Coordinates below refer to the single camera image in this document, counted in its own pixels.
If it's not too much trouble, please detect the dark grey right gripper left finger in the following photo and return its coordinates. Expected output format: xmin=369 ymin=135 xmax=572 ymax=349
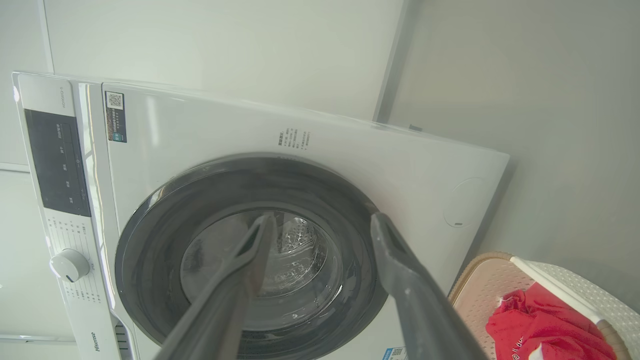
xmin=153 ymin=212 xmax=279 ymax=360

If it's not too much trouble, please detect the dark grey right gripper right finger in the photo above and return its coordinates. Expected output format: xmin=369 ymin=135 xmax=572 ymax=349
xmin=369 ymin=212 xmax=490 ymax=360

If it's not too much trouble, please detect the beige perforated laundry basket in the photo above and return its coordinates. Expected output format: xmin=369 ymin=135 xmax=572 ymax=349
xmin=447 ymin=251 xmax=640 ymax=360

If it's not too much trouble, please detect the red garment with white trim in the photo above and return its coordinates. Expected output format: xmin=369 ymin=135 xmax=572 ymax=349
xmin=485 ymin=282 xmax=618 ymax=360

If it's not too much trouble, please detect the white washing machine control knob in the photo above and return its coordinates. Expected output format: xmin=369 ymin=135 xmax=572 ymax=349
xmin=49 ymin=248 xmax=91 ymax=283

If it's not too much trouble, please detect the white front-load washing machine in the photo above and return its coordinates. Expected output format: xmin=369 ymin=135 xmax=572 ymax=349
xmin=12 ymin=72 xmax=511 ymax=360

